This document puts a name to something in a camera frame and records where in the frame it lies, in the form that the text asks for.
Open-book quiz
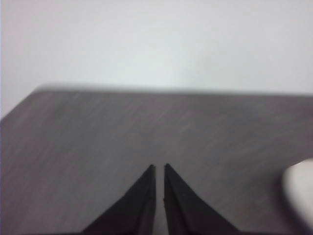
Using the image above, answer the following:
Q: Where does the white round plate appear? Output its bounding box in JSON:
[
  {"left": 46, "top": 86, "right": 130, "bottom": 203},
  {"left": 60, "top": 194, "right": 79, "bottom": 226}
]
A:
[{"left": 281, "top": 158, "right": 313, "bottom": 221}]

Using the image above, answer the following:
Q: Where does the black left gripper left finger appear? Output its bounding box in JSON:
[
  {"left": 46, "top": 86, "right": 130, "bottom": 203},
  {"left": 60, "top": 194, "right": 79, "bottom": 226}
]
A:
[{"left": 82, "top": 164, "right": 157, "bottom": 234}]

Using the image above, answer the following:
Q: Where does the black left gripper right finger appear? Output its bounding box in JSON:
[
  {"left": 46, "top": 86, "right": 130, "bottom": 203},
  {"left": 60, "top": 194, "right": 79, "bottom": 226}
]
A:
[{"left": 163, "top": 163, "right": 240, "bottom": 234}]

